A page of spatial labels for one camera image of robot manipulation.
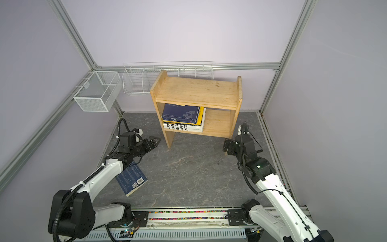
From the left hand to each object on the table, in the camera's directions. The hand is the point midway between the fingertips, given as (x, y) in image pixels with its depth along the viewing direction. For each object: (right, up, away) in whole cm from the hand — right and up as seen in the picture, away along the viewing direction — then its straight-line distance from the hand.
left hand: (157, 143), depth 85 cm
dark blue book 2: (-15, -20, +1) cm, 25 cm away
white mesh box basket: (-42, +33, +16) cm, 56 cm away
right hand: (+42, +3, -11) cm, 44 cm away
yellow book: (+24, +12, -7) cm, 28 cm away
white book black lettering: (+19, +9, -5) cm, 21 cm away
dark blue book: (+14, +17, -7) cm, 23 cm away
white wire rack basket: (-16, +42, +14) cm, 47 cm away
